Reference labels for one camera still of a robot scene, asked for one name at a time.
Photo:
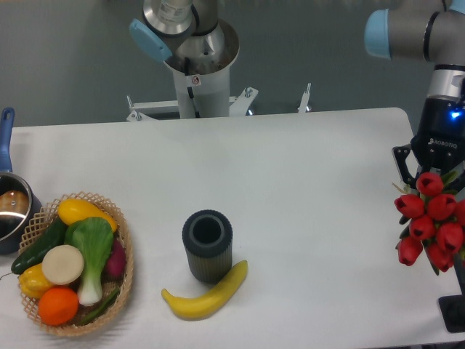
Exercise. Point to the orange fruit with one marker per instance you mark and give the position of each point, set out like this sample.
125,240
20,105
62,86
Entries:
58,305

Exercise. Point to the purple sweet potato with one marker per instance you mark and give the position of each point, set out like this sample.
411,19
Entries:
116,263

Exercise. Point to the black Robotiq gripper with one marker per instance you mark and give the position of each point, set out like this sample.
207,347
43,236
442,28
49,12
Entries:
438,143

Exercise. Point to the beige round disc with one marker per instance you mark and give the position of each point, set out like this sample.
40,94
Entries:
62,265

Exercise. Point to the yellow bell pepper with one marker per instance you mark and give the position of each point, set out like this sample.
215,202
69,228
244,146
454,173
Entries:
33,282

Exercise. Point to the green cucumber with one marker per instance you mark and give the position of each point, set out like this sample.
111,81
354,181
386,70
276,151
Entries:
54,235

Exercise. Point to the red tulip bouquet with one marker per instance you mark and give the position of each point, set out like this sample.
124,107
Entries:
433,220

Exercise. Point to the green chili pepper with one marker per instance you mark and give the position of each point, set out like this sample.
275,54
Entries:
101,309

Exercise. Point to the yellow squash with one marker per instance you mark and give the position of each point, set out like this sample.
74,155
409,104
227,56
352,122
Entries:
73,210

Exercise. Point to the dark grey ribbed vase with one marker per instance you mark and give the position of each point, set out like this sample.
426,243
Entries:
207,236

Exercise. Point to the blue saucepan with lid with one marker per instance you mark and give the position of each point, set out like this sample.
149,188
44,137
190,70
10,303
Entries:
18,202

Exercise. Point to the yellow banana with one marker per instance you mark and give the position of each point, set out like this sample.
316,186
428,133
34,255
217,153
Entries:
206,305

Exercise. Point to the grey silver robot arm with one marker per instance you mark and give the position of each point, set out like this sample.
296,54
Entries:
199,48

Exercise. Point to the woven wicker basket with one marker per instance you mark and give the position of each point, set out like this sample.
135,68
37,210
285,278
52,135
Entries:
37,226

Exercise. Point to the green bok choy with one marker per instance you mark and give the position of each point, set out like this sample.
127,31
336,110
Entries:
93,237

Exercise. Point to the black device at table edge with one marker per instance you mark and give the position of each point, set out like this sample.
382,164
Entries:
452,306

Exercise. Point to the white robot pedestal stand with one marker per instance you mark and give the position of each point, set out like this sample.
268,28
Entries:
205,96

